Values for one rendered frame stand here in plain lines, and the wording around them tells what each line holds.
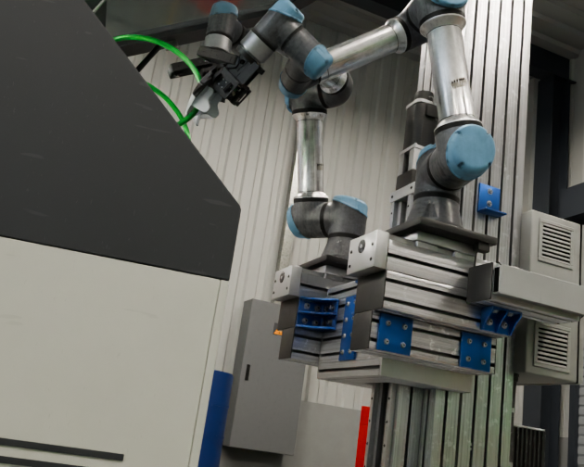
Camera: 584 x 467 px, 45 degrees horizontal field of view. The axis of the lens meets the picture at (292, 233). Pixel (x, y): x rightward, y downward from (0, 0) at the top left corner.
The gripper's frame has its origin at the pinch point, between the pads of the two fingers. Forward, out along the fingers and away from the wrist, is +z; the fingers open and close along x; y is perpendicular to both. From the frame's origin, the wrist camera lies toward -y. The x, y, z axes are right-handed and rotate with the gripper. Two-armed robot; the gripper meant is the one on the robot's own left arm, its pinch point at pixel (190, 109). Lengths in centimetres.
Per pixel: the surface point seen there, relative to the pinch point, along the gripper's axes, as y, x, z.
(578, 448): 221, 740, 75
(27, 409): 44, -46, 50
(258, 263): -184, 660, 199
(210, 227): 35.1, -21.2, 9.0
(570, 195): 2, 784, -129
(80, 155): 9.8, -35.3, 15.8
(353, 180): -208, 771, 51
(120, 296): 37, -34, 28
